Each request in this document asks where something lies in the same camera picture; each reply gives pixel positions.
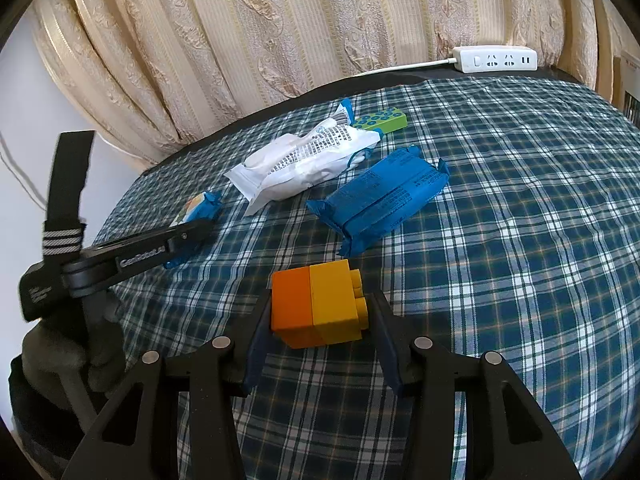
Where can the green toy brick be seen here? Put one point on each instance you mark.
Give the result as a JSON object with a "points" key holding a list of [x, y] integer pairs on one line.
{"points": [[383, 121]]}

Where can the white tower fan heater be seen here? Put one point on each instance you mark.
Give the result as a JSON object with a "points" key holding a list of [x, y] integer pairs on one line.
{"points": [[627, 86]]}

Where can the beige patterned curtain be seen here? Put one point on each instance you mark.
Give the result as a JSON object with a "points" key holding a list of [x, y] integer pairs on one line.
{"points": [[154, 76]]}

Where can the plaid blue tablecloth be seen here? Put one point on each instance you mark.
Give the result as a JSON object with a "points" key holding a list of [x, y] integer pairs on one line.
{"points": [[532, 250]]}

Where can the white power strip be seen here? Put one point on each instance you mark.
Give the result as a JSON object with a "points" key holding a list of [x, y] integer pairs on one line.
{"points": [[485, 59]]}

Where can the blue white cracker packet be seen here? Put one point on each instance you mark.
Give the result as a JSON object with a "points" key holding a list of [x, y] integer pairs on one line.
{"points": [[204, 206]]}

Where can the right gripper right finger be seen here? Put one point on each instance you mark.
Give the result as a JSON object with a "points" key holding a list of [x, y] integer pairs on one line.
{"points": [[508, 436]]}

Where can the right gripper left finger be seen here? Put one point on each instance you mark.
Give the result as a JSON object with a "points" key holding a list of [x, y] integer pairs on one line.
{"points": [[135, 435]]}

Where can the white plastic packet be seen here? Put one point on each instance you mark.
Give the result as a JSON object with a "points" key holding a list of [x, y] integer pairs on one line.
{"points": [[291, 164]]}

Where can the dark blue snack packet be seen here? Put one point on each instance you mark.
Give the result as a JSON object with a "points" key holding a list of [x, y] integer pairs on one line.
{"points": [[374, 204]]}

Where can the grey gloved left hand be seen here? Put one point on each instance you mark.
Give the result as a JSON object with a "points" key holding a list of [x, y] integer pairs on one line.
{"points": [[77, 369]]}

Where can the orange yellow toy block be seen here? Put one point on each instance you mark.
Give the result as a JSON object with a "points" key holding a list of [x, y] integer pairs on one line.
{"points": [[313, 306]]}

